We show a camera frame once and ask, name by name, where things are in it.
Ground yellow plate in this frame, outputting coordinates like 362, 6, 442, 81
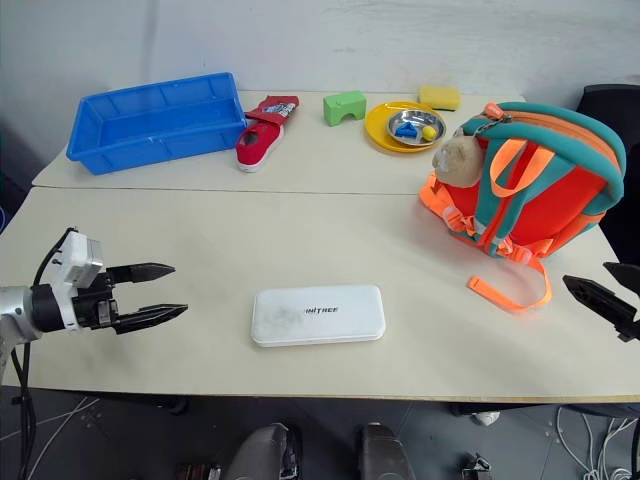
365, 101, 445, 154

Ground blue plastic bin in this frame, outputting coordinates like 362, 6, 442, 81
66, 72, 249, 176

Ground orange and teal backpack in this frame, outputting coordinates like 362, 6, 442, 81
418, 101, 627, 314

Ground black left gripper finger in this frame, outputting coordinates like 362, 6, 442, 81
112, 303, 189, 336
105, 261, 177, 285

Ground yellow sponge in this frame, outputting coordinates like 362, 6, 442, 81
418, 84, 463, 112

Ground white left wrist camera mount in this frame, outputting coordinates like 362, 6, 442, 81
48, 230, 107, 334

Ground green arch block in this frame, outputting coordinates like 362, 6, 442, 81
322, 90, 369, 128

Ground silver metal bowl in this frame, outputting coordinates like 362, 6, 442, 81
386, 109, 446, 146

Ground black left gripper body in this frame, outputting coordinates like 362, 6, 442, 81
70, 268, 122, 334

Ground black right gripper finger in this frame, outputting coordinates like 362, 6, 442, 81
602, 261, 640, 296
562, 274, 640, 344

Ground white rectangular case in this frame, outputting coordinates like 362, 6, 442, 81
250, 284, 388, 348

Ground white floor cables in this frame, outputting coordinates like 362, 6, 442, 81
555, 405, 640, 480

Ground red shoe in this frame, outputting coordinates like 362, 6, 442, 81
235, 94, 301, 174

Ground black chair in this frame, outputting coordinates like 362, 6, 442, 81
575, 83, 640, 266

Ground beige plush toy keychain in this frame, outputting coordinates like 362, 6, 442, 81
432, 127, 487, 188

